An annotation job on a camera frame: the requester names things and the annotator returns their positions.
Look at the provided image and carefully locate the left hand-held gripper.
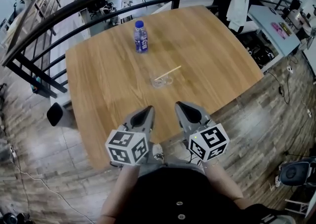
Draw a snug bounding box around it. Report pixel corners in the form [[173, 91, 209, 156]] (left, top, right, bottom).
[[105, 105, 156, 166]]

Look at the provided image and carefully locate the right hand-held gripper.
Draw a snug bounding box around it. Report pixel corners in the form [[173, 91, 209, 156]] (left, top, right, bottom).
[[174, 101, 230, 163]]

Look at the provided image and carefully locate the clear cup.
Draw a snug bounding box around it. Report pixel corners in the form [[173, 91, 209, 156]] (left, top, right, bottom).
[[150, 71, 174, 89]]

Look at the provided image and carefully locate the beige straw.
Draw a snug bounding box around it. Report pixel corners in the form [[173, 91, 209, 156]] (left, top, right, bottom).
[[154, 65, 182, 81]]

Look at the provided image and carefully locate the person's left forearm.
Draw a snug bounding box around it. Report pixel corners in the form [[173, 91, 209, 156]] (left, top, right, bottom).
[[99, 164, 141, 224]]

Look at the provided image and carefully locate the person's right forearm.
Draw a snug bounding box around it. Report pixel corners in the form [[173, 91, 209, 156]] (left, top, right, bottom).
[[201, 159, 245, 209]]

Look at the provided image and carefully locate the person's white shoe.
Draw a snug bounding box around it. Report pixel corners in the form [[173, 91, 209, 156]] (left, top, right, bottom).
[[151, 143, 165, 162]]

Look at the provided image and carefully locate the person's black shirt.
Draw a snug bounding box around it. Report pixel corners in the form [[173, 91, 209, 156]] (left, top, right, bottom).
[[113, 166, 278, 224]]

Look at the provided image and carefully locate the blue plastic bottle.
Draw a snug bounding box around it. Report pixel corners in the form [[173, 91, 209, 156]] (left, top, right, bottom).
[[133, 20, 150, 54]]

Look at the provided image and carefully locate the black stool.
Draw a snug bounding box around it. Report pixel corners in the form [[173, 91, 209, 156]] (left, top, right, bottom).
[[46, 102, 75, 128]]

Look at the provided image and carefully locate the black chair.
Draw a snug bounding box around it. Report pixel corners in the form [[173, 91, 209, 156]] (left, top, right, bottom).
[[211, 0, 238, 32]]

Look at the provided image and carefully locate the light grey desk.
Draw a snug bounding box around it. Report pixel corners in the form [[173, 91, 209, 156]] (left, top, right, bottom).
[[246, 4, 302, 58]]

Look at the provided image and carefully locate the black round device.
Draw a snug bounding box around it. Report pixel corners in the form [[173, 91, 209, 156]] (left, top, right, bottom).
[[279, 157, 316, 187]]

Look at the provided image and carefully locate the white jacket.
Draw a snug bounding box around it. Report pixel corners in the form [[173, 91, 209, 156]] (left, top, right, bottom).
[[226, 0, 251, 34]]

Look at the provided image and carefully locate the pink item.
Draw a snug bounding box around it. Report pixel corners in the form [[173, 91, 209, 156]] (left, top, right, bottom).
[[271, 22, 287, 40]]

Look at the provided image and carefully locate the black metal railing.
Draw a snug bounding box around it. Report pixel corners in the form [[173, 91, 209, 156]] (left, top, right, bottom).
[[1, 0, 293, 99]]

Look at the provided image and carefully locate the black floor cable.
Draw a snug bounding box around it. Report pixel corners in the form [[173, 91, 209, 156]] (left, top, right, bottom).
[[267, 70, 291, 106]]

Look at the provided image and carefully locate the white floor cable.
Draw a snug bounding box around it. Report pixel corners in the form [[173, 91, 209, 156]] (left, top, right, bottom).
[[9, 148, 95, 224]]

